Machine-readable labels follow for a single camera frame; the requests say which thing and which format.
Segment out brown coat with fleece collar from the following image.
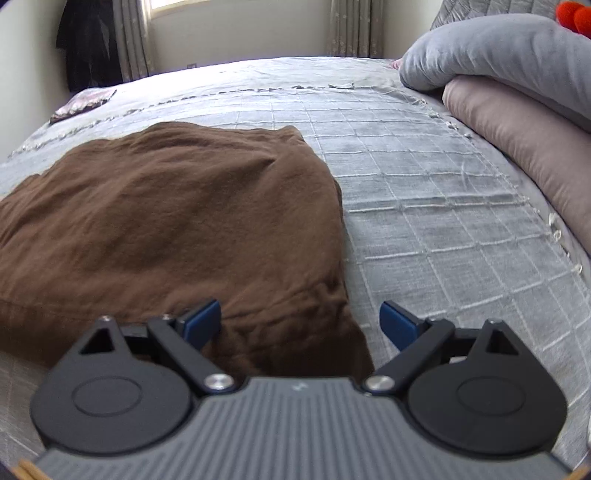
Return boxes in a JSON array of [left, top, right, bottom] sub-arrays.
[[0, 121, 376, 378]]

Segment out small folded patterned cloth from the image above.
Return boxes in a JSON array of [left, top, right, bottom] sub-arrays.
[[49, 89, 118, 125]]

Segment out grey patterned curtain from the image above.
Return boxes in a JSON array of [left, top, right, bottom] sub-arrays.
[[326, 0, 385, 59], [113, 0, 156, 84]]

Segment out pink pillow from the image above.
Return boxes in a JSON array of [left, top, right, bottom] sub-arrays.
[[441, 76, 591, 256]]

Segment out grey checked bedspread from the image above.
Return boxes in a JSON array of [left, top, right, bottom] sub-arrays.
[[0, 56, 591, 468]]

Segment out grey quilted headboard cover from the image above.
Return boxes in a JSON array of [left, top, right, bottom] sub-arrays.
[[431, 0, 562, 29]]

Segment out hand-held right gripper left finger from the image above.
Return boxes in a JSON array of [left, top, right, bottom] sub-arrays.
[[79, 298, 235, 394]]

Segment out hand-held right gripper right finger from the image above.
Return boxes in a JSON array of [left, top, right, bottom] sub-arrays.
[[362, 300, 522, 395]]

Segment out grey-blue folded duvet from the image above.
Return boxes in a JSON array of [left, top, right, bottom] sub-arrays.
[[399, 14, 591, 121]]

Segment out red orange plush toy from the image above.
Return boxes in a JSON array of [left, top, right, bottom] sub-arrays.
[[556, 0, 591, 36]]

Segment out dark hanging clothes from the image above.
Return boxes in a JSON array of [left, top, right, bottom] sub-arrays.
[[55, 0, 123, 94]]

